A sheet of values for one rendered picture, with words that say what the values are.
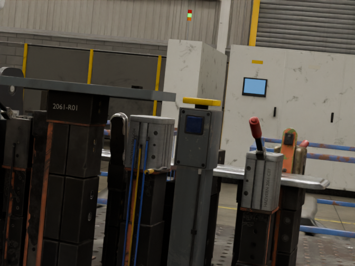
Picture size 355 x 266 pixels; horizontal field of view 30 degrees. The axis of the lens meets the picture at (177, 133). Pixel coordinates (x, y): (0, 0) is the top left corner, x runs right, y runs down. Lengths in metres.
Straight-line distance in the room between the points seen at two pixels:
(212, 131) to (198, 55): 8.38
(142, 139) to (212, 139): 0.25
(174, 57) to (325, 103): 2.25
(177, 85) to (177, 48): 0.54
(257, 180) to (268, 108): 8.16
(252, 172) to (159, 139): 0.21
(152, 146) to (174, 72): 8.24
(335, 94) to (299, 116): 0.59
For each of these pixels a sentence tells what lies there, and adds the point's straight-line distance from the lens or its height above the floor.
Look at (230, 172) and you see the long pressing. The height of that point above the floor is 1.00.
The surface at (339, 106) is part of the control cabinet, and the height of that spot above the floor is 1.27.
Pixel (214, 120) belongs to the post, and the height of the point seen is 1.12.
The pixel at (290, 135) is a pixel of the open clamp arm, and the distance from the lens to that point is 1.70.
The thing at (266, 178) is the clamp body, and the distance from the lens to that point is 1.37.
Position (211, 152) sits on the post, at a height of 1.06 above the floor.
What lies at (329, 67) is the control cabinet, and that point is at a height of 1.80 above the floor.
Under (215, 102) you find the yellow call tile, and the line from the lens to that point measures 1.25.
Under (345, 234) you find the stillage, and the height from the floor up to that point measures 0.55.
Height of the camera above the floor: 1.16
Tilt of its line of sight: 3 degrees down
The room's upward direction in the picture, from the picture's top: 6 degrees clockwise
